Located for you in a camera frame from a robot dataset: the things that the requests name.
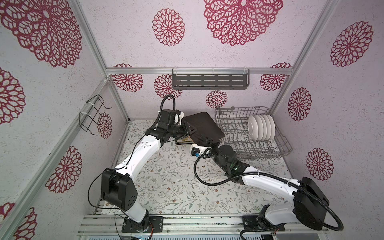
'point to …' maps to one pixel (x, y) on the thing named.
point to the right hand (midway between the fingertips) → (203, 132)
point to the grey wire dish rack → (233, 121)
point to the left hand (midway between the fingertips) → (194, 131)
